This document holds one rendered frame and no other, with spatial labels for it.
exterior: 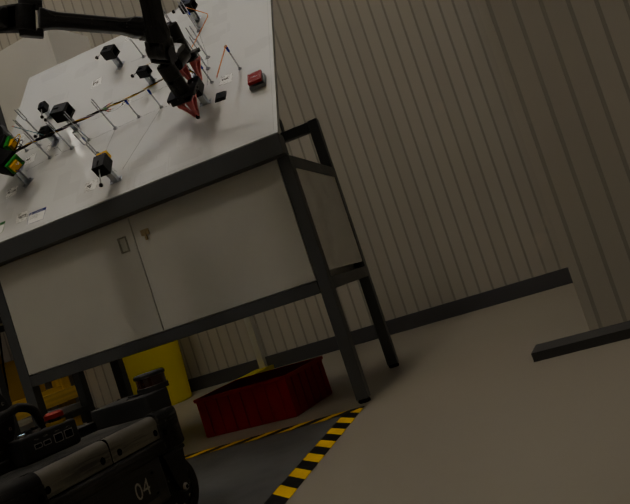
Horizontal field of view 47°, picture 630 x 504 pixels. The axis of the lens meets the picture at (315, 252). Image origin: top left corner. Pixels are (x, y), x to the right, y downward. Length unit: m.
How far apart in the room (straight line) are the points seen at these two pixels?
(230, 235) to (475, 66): 2.01
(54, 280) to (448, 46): 2.36
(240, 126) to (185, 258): 0.46
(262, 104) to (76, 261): 0.83
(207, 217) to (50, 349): 0.74
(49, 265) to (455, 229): 2.15
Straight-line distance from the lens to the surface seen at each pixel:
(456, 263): 3.95
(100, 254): 2.56
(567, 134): 2.31
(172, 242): 2.43
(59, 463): 1.36
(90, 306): 2.59
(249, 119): 2.39
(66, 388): 4.91
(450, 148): 3.95
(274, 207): 2.29
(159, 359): 4.26
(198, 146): 2.42
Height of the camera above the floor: 0.39
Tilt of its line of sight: 3 degrees up
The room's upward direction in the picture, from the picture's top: 18 degrees counter-clockwise
